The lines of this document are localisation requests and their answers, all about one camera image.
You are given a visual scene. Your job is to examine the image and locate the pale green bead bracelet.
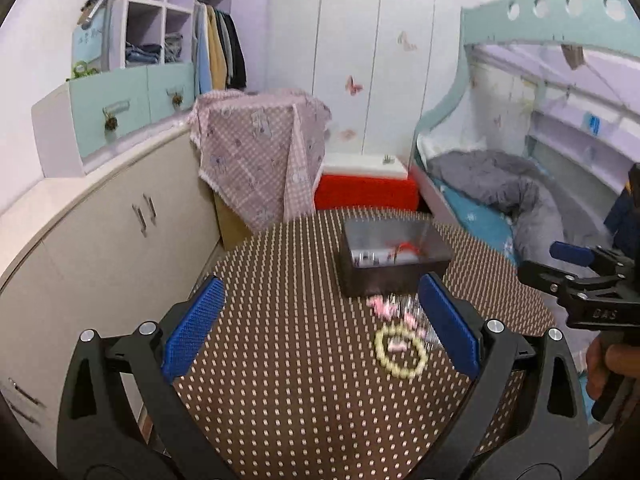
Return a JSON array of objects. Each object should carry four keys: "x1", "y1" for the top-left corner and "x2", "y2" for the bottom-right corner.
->
[{"x1": 374, "y1": 323, "x2": 430, "y2": 380}]

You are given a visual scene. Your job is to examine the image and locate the dark metal jewelry box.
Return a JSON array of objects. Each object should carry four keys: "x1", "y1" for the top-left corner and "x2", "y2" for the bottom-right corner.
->
[{"x1": 336, "y1": 219, "x2": 454, "y2": 298}]

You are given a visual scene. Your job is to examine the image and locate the person's right hand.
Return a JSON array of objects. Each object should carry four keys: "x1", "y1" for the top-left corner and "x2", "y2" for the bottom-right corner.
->
[{"x1": 586, "y1": 335, "x2": 640, "y2": 401}]

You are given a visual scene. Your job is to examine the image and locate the grey duvet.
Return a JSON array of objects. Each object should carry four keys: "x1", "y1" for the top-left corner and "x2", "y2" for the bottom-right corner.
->
[{"x1": 426, "y1": 150, "x2": 611, "y2": 266}]

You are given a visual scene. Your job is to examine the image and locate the blue bed sheet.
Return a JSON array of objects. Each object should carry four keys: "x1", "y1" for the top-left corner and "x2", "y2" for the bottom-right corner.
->
[{"x1": 439, "y1": 183, "x2": 518, "y2": 264}]

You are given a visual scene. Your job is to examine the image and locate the beige cabinet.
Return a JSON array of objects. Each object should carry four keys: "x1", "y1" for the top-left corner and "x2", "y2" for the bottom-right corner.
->
[{"x1": 1, "y1": 131, "x2": 220, "y2": 462}]

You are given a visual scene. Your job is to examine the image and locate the brown polka dot tablecloth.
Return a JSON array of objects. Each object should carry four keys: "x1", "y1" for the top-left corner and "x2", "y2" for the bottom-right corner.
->
[{"x1": 139, "y1": 206, "x2": 558, "y2": 480}]

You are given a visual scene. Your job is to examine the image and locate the red storage bench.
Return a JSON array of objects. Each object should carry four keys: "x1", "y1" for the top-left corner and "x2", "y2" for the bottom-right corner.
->
[{"x1": 314, "y1": 153, "x2": 420, "y2": 211}]

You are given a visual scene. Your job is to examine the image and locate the white wardrobe with butterflies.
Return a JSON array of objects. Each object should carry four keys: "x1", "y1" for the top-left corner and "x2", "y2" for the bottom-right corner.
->
[{"x1": 267, "y1": 0, "x2": 472, "y2": 158}]

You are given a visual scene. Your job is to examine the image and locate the teal drawer unit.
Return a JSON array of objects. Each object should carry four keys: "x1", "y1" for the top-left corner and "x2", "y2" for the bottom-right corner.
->
[{"x1": 32, "y1": 63, "x2": 194, "y2": 178}]

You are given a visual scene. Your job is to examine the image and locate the pink checkered cover cloth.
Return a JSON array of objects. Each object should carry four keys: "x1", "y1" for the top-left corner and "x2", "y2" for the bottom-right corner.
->
[{"x1": 188, "y1": 89, "x2": 332, "y2": 233}]

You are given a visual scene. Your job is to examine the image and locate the hanging clothes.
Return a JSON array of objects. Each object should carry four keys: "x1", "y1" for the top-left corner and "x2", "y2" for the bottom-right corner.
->
[{"x1": 193, "y1": 2, "x2": 247, "y2": 96}]

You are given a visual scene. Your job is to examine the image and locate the lilac open shelf unit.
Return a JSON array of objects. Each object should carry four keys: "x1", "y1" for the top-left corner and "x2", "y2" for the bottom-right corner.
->
[{"x1": 72, "y1": 0, "x2": 231, "y2": 75}]

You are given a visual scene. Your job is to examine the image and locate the grey curved metal pole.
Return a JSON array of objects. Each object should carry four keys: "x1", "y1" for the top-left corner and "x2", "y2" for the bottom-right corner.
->
[{"x1": 80, "y1": 0, "x2": 115, "y2": 73}]

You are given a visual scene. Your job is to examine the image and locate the pink charm keychain cluster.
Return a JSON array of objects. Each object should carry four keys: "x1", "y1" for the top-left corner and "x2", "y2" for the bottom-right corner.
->
[{"x1": 366, "y1": 294, "x2": 442, "y2": 348}]

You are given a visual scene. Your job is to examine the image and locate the red string jewelry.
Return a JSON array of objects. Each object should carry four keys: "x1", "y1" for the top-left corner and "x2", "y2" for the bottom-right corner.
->
[{"x1": 388, "y1": 242, "x2": 422, "y2": 261}]

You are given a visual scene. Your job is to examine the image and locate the teal bunk bed frame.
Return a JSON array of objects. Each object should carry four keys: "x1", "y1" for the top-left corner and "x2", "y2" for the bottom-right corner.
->
[{"x1": 411, "y1": 0, "x2": 639, "y2": 168}]

